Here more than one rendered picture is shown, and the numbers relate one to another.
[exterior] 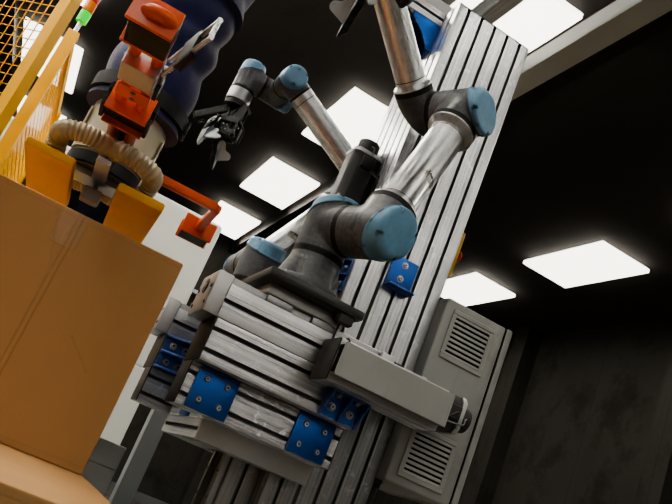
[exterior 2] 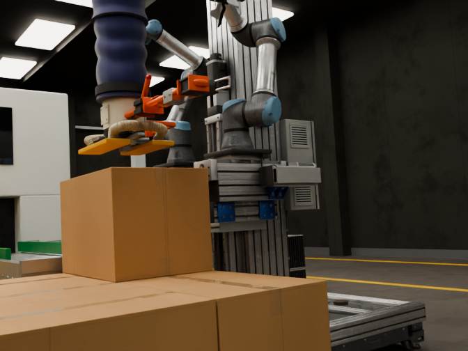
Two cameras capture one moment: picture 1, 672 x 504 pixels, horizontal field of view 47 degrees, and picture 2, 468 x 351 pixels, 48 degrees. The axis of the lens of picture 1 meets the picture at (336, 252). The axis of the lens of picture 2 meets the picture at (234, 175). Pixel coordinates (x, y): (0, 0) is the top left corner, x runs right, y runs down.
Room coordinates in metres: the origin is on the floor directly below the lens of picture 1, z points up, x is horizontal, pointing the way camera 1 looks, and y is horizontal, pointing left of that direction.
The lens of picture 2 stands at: (-0.58, 0.82, 0.75)
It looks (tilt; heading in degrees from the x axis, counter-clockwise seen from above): 5 degrees up; 341
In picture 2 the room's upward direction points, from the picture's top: 3 degrees counter-clockwise
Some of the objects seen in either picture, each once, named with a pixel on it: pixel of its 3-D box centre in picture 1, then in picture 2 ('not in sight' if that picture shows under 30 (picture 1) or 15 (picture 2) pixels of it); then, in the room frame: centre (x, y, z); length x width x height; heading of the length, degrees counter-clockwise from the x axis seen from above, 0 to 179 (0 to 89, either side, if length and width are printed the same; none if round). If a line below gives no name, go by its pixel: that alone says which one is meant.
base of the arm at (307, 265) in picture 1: (309, 275); (237, 141); (1.63, 0.03, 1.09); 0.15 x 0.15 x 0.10
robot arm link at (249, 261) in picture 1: (260, 262); (179, 133); (2.11, 0.19, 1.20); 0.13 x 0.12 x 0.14; 19
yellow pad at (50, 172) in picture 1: (52, 169); (102, 143); (1.59, 0.63, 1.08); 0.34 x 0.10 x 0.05; 15
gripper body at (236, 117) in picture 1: (229, 121); not in sight; (2.15, 0.45, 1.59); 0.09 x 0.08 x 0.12; 75
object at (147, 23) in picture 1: (151, 27); (192, 86); (1.04, 0.38, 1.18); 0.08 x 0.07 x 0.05; 15
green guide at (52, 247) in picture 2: not in sight; (53, 246); (3.51, 0.84, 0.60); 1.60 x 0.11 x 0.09; 18
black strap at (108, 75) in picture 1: (140, 107); (123, 92); (1.62, 0.53, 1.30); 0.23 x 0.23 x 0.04
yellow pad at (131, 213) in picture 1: (134, 210); (145, 145); (1.64, 0.44, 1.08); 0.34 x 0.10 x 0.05; 15
